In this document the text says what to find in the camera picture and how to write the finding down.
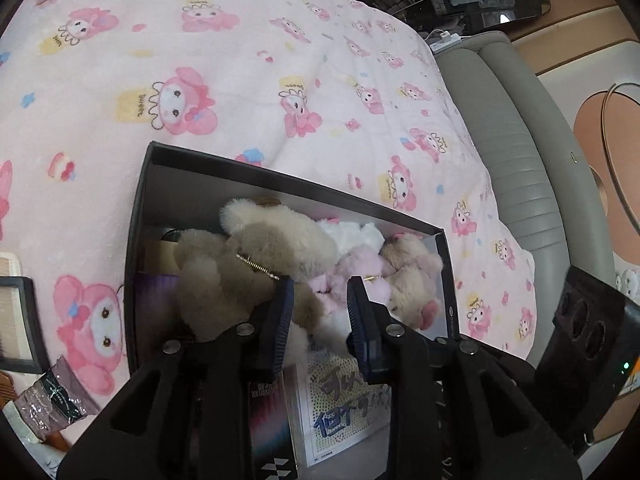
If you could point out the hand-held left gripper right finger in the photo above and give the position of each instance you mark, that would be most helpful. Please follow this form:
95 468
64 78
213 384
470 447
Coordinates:
357 320

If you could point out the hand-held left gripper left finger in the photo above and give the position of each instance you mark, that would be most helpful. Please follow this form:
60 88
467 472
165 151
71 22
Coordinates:
280 320

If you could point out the pink plush toy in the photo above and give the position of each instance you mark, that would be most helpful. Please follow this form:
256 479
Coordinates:
345 270

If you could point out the small beige plush toy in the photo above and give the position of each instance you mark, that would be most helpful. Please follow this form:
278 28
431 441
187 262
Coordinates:
410 270

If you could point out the beige plush bear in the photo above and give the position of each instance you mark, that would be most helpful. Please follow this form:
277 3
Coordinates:
260 250

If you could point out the white plush toy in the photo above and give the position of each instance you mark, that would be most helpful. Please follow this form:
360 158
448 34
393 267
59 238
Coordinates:
350 235

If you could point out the cartoon bead art kit packet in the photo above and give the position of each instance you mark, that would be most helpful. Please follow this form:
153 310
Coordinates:
340 410

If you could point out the black storage box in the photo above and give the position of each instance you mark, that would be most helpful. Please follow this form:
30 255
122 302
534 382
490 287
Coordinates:
225 180

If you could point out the small dark sachet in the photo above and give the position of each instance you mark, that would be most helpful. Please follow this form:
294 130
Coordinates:
50 400

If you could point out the pink printed blanket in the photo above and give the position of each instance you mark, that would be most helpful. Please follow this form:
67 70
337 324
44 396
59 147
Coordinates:
250 60

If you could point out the white charger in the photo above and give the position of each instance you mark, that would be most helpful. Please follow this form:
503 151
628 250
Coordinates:
446 41

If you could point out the grey padded bed frame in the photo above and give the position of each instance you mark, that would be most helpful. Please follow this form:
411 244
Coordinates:
510 160

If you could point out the black frame display box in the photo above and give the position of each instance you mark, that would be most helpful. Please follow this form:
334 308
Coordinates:
37 330

